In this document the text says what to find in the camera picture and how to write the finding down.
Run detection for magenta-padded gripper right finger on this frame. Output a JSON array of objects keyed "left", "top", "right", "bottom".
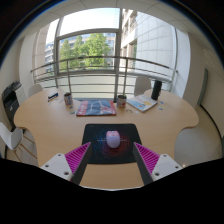
[{"left": 132, "top": 142, "right": 184, "bottom": 186}]

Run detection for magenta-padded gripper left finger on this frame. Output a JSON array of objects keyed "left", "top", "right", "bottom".
[{"left": 40, "top": 142, "right": 93, "bottom": 186}]

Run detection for pink and lilac computer mouse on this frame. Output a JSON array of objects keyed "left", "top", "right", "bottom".
[{"left": 105, "top": 130, "right": 122, "bottom": 149}]

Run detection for black mouse pad red print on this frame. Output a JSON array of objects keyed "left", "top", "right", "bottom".
[{"left": 81, "top": 123, "right": 143, "bottom": 165}]

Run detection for white chair wooden legs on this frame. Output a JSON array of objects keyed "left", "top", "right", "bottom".
[{"left": 0, "top": 121, "right": 38, "bottom": 164}]

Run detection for printed drink can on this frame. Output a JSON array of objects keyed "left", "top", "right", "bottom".
[{"left": 63, "top": 92, "right": 74, "bottom": 107}]

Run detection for open light blue booklet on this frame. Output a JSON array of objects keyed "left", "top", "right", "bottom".
[{"left": 126, "top": 93, "right": 159, "bottom": 113}]

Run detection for red and blue magazine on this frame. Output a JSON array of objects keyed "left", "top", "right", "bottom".
[{"left": 75, "top": 99, "right": 118, "bottom": 117}]

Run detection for black cylinder speaker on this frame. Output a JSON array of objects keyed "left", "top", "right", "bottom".
[{"left": 150, "top": 79, "right": 163, "bottom": 101}]

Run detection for white mug red print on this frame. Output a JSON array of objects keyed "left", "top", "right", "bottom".
[{"left": 116, "top": 94, "right": 128, "bottom": 109}]

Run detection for black office printer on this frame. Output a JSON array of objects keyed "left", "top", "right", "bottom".
[{"left": 1, "top": 80, "right": 24, "bottom": 129}]

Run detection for metal balcony railing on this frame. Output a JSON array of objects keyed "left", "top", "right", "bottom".
[{"left": 30, "top": 55, "right": 179, "bottom": 99}]

